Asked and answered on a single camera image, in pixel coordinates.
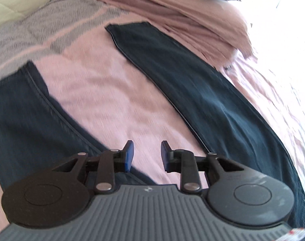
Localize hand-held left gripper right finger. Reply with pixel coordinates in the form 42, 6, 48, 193
161, 140, 246, 195

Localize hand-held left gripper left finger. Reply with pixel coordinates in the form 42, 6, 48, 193
52, 140, 135, 195

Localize dark blue denim pants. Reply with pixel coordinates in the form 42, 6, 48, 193
0, 21, 305, 231

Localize pink bedspread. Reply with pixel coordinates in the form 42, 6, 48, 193
0, 0, 305, 234

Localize folded pink blanket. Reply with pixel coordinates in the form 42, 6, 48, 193
81, 0, 259, 71

